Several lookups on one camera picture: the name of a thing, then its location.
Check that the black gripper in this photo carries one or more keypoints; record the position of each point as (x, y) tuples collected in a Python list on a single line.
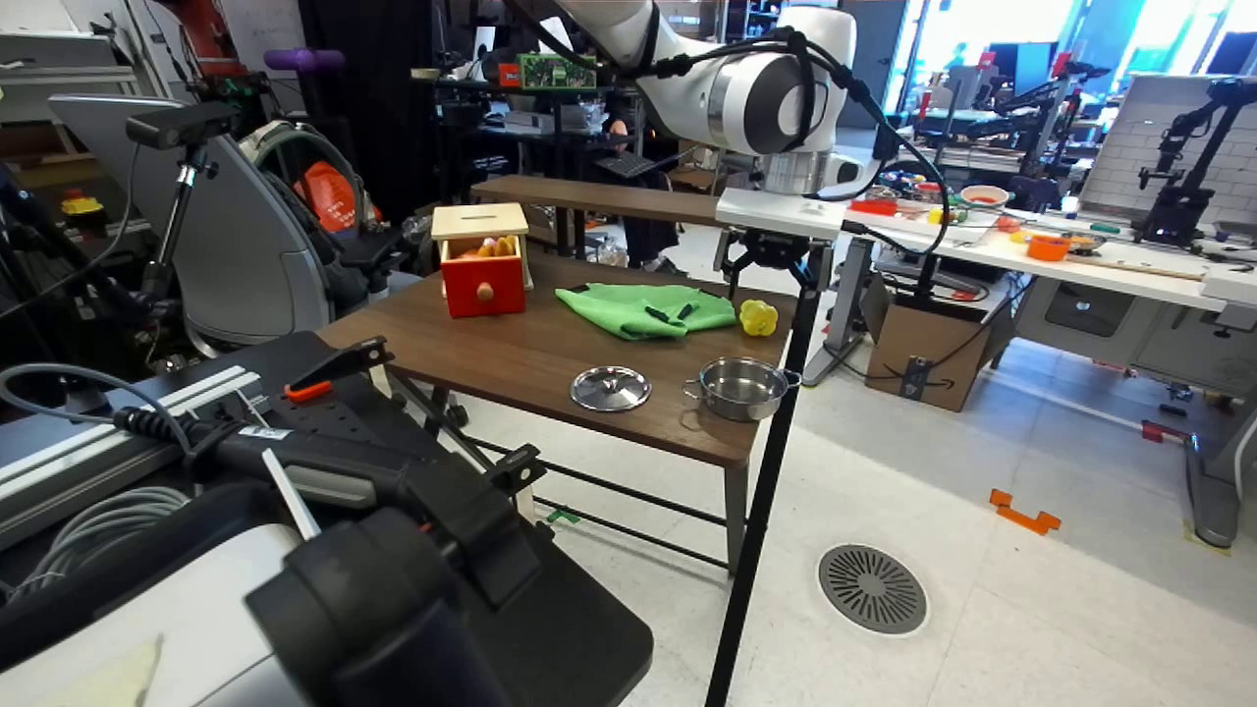
[(756, 249)]

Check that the yellow object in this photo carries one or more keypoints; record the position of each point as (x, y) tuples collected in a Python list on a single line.
[(760, 320)]

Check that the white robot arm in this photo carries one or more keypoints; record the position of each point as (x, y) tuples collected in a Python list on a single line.
[(773, 98)]

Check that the black tripod pole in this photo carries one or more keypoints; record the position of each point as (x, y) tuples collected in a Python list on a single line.
[(812, 282)]

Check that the wooden table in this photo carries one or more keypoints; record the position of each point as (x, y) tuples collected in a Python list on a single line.
[(533, 360)]

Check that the green cloth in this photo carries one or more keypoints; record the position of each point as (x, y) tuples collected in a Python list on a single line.
[(644, 313)]

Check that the metal bowl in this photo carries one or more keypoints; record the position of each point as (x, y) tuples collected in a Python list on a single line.
[(740, 392)]

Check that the cardboard box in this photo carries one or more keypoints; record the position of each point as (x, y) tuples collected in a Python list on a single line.
[(928, 350)]

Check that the round metal lid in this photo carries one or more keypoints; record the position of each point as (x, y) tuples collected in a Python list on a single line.
[(612, 392)]

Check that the white long workbench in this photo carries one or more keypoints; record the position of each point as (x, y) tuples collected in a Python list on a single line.
[(1129, 305)]

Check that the red wooden drawer box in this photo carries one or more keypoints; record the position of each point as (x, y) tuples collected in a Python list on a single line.
[(482, 258)]

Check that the orange floor marker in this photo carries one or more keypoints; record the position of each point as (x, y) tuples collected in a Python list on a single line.
[(1027, 519)]

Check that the round floor drain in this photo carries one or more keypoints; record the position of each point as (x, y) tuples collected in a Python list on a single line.
[(872, 592)]

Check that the orange black clamp left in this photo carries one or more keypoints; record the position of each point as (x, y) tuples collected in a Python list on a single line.
[(321, 383)]

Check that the grey exercise machine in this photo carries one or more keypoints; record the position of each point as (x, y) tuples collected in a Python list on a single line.
[(233, 245)]

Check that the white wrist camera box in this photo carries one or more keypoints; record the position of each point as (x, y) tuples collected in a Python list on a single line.
[(781, 215)]

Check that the black camera in foreground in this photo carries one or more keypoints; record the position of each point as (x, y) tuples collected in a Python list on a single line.
[(367, 614)]

